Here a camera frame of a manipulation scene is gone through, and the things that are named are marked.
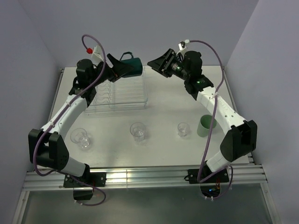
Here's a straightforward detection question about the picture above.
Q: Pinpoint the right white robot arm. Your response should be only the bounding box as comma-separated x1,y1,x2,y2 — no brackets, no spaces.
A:
147,49,257,182

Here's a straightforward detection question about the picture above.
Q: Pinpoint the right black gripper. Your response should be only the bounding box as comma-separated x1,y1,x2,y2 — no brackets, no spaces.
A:
147,49,190,81

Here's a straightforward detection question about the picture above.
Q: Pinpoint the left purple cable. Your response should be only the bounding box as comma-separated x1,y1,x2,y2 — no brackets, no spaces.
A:
32,34,107,207

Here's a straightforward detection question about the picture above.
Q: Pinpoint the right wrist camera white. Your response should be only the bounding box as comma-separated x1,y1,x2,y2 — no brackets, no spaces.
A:
177,39,190,53

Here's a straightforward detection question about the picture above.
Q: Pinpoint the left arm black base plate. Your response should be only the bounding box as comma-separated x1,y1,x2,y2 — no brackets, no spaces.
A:
63,172,107,188

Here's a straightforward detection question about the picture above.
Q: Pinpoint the clear acrylic dish rack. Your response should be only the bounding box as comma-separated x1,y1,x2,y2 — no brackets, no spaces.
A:
85,67,148,116

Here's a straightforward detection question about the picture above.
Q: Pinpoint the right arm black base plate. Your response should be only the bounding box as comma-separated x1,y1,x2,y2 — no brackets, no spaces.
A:
184,167,229,184

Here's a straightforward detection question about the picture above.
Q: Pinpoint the clear glass left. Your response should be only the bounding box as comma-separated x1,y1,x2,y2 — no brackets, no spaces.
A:
70,128,91,150

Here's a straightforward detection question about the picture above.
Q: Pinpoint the light green plastic cup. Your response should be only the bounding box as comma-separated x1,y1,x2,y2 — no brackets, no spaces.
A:
197,115,212,137

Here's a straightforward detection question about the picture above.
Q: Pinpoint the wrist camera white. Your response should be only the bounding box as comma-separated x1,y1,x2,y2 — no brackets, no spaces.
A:
177,39,190,53
86,45,103,63

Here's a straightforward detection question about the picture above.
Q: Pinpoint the black box under left base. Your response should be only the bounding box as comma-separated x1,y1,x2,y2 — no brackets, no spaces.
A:
73,190,93,201

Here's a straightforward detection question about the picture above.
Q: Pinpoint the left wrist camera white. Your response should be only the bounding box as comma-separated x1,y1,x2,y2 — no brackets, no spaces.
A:
86,45,103,63

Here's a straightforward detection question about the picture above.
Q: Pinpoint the dark teal mug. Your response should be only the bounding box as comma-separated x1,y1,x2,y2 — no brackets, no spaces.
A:
120,51,143,78

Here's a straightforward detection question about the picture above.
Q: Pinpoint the clear glass centre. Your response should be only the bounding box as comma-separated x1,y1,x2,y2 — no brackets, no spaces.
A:
130,122,146,142

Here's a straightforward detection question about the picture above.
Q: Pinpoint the aluminium rail frame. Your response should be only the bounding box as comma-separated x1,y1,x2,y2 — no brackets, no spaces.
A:
13,67,281,224

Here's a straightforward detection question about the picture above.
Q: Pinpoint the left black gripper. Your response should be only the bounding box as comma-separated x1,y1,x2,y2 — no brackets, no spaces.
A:
89,54,133,87

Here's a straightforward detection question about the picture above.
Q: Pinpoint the small clear glass right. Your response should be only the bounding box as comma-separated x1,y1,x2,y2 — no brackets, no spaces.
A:
178,122,190,137

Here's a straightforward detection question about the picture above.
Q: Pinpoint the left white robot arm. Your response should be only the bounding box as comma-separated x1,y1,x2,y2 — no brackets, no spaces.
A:
28,54,134,186

